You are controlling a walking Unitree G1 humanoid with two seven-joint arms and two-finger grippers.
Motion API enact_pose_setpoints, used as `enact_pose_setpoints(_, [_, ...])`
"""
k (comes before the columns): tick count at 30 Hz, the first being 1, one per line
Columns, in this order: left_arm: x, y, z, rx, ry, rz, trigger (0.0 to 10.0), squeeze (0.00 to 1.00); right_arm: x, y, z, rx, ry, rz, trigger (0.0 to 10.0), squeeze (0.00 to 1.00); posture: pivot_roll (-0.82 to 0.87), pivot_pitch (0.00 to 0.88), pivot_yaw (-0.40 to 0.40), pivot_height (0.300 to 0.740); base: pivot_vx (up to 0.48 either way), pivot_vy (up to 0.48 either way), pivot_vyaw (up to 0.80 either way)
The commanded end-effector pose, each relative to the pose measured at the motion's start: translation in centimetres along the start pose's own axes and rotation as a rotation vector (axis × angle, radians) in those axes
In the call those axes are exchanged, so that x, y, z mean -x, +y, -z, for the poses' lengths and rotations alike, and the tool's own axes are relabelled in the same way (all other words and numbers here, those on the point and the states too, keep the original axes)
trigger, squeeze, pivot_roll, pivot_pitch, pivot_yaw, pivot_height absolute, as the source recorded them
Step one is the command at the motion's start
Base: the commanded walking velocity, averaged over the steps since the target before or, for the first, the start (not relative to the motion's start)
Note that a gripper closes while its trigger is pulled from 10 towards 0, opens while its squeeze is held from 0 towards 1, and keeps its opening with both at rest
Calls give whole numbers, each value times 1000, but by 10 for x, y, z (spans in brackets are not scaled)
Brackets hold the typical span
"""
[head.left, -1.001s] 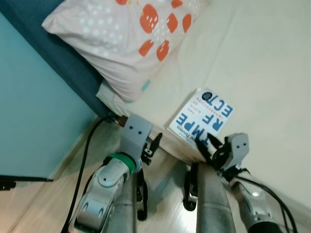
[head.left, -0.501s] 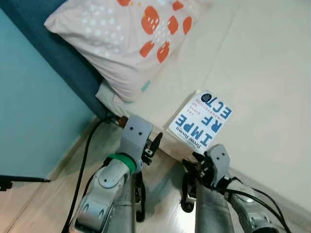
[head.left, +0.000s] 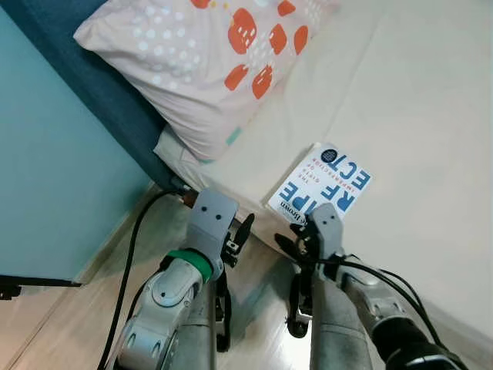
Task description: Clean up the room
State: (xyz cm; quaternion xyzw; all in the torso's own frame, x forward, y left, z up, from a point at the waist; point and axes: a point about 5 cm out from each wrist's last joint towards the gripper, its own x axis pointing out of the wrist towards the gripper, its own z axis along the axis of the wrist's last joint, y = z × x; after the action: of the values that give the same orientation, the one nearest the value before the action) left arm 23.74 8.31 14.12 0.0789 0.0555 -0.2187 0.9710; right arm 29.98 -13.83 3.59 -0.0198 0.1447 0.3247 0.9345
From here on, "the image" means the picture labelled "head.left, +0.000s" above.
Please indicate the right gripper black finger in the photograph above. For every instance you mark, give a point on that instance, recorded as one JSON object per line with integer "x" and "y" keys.
{"x": 300, "y": 227}
{"x": 288, "y": 247}

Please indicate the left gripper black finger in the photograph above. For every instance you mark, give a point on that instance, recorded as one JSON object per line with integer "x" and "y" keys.
{"x": 243, "y": 230}

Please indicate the white book with blue letters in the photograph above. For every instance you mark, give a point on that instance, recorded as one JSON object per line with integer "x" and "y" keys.
{"x": 323, "y": 185}

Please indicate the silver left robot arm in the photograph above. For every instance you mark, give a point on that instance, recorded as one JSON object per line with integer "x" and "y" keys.
{"x": 169, "y": 301}

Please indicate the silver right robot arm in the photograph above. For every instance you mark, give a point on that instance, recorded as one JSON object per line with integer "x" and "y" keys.
{"x": 377, "y": 301}

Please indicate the grey robot left leg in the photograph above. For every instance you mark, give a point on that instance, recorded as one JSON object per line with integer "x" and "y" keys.
{"x": 204, "y": 324}

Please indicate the bed with cream sheet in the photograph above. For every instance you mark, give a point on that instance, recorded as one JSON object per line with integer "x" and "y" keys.
{"x": 416, "y": 116}

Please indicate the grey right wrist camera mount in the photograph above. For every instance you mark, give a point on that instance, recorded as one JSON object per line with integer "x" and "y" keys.
{"x": 327, "y": 231}

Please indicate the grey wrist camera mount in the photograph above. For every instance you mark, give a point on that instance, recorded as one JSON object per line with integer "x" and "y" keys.
{"x": 212, "y": 220}
{"x": 327, "y": 231}

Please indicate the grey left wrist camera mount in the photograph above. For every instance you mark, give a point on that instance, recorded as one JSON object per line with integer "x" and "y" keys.
{"x": 212, "y": 220}

